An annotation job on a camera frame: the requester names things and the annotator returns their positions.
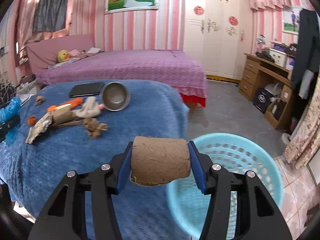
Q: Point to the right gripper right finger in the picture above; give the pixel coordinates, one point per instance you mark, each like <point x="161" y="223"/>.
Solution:
<point x="257" y="215"/>

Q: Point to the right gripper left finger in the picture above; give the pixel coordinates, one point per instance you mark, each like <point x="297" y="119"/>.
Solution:
<point x="63" y="216"/>

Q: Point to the brown paper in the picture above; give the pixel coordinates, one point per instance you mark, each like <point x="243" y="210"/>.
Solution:
<point x="94" y="127"/>

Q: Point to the black printed snack bag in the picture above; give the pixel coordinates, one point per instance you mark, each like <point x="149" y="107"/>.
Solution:
<point x="40" y="127"/>

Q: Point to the brown cardboard roll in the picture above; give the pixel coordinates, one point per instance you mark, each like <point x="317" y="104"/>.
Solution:
<point x="158" y="161"/>

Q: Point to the blue plastic wrapper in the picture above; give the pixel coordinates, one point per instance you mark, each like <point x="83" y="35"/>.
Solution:
<point x="10" y="121"/>

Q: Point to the blue knitted blanket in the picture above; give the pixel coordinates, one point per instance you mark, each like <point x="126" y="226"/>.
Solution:
<point x="32" y="171"/>

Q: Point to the light blue plastic basket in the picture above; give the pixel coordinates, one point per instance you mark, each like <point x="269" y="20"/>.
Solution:
<point x="234" y="191"/>

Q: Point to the floral curtain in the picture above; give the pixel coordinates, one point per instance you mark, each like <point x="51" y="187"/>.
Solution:
<point x="305" y="143"/>

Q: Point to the orange bottle cap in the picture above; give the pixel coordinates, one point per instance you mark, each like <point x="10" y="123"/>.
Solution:
<point x="31" y="121"/>

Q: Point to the beige cloth rag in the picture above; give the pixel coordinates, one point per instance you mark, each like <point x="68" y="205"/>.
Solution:
<point x="90" y="109"/>

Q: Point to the orange plastic tool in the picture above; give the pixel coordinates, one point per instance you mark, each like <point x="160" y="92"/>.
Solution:
<point x="71" y="104"/>

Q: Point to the black shopping bag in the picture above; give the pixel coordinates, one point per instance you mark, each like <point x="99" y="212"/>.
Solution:
<point x="262" y="99"/>

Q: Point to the small brown paper ball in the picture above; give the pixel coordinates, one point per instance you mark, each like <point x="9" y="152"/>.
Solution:
<point x="39" y="99"/>

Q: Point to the black phone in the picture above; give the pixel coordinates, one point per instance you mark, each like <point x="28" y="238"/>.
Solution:
<point x="86" y="89"/>

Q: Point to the pink steel-lined mug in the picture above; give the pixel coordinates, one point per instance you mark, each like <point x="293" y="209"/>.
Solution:
<point x="114" y="97"/>

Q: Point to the wooden desk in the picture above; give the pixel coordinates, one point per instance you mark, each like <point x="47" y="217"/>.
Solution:
<point x="258" y="73"/>

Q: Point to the white storage box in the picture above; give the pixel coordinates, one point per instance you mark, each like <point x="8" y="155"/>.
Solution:
<point x="280" y="57"/>

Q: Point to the yellow duck plush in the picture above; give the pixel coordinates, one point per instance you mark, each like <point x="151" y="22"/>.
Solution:
<point x="63" y="56"/>

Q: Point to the pink headboard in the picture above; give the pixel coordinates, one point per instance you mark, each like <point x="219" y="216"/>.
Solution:
<point x="44" y="53"/>

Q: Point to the black hanging coat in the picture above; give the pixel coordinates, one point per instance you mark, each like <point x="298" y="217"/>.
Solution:
<point x="307" y="53"/>

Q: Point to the purple dotted bed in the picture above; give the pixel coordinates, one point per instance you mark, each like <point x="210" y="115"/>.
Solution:
<point x="171" y="67"/>

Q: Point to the desk lamp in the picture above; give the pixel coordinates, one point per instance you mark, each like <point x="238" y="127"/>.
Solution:
<point x="260" y="40"/>

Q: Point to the white wardrobe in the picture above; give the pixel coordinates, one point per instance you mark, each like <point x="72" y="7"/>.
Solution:
<point x="218" y="34"/>

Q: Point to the small framed couple photo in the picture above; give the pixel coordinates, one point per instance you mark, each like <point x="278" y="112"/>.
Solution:
<point x="291" y="20"/>

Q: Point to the grey window curtain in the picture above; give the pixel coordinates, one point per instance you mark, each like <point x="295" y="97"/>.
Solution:
<point x="50" y="16"/>

